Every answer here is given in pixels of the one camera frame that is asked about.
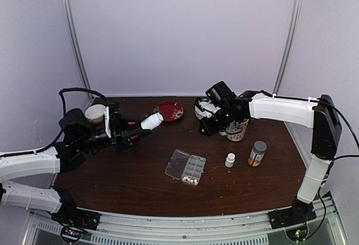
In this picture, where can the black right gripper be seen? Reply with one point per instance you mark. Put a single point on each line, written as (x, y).
(210, 130)

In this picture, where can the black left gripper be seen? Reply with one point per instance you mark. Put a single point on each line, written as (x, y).
(128, 130)

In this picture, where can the clear plastic pill organizer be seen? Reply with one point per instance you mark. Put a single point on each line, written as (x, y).
(183, 164)

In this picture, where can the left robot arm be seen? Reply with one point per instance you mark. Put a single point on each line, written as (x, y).
(81, 137)

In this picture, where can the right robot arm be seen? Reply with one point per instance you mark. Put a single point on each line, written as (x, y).
(316, 114)

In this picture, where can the white pills in organizer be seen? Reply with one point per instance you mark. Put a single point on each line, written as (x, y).
(190, 180)

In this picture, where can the floral mug yellow inside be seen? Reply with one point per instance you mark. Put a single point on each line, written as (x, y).
(236, 130)

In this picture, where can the white scalloped bowl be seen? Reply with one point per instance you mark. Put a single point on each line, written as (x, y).
(203, 109)

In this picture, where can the plain white ceramic bowl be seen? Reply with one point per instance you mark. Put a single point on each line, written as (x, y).
(95, 113)

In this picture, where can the small white pill bottle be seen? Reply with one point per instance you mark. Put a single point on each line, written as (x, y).
(230, 159)

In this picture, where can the amber bottle grey cap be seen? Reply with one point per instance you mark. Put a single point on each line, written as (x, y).
(257, 153)

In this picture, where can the red floral plate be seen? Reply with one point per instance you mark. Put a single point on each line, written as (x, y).
(170, 111)

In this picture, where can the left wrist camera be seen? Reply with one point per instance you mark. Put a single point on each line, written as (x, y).
(111, 113)

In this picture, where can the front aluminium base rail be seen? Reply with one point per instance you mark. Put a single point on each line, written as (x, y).
(249, 228)

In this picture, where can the left aluminium frame post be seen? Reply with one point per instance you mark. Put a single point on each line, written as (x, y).
(75, 44)

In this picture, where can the aluminium frame post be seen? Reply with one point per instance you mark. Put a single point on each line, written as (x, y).
(75, 44)
(293, 25)

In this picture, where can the right aluminium frame post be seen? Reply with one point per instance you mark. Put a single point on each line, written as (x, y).
(293, 25)

